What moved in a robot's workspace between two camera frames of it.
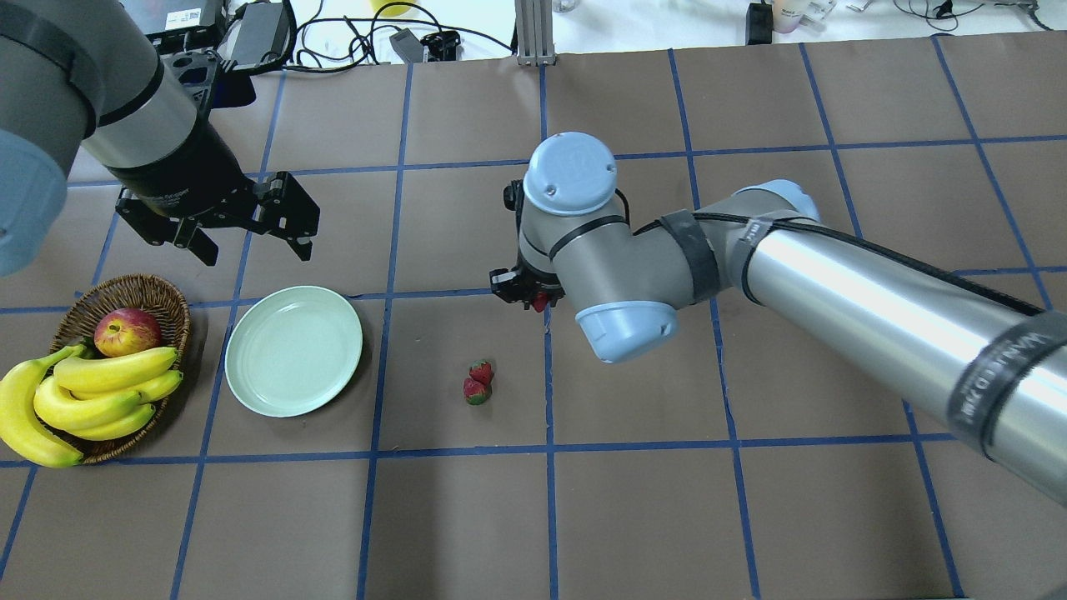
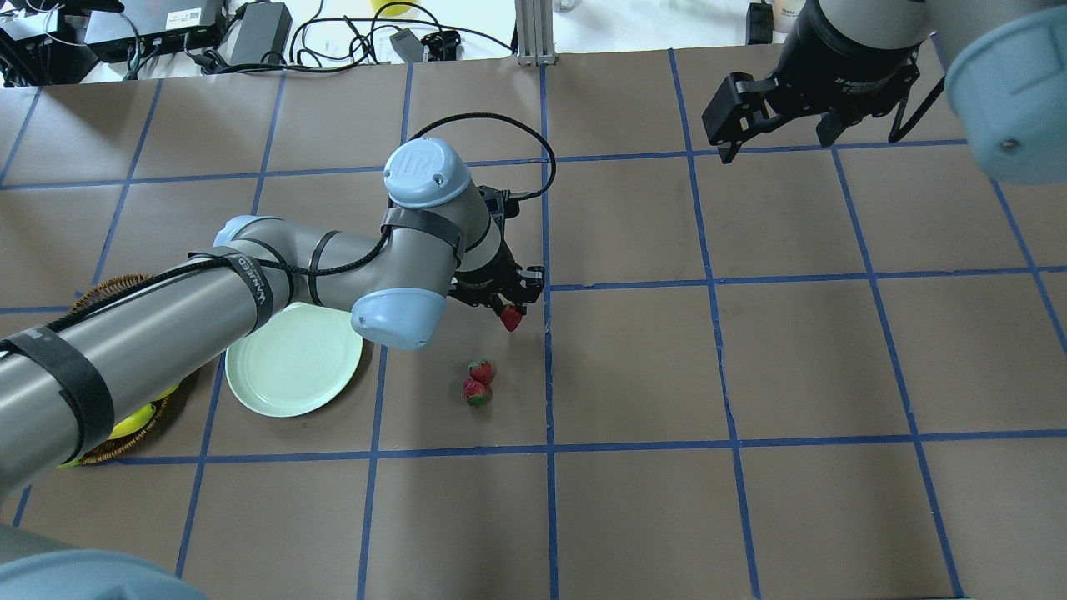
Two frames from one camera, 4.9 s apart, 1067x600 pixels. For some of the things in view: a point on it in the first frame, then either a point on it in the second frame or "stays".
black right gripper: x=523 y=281 → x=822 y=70
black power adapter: x=264 y=28 stays
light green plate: x=292 y=350 stays
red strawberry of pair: x=481 y=370 stays
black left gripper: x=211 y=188 → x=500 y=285
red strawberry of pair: x=476 y=392 stays
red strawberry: x=540 y=302 → x=511 y=317
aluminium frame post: x=535 y=32 stays
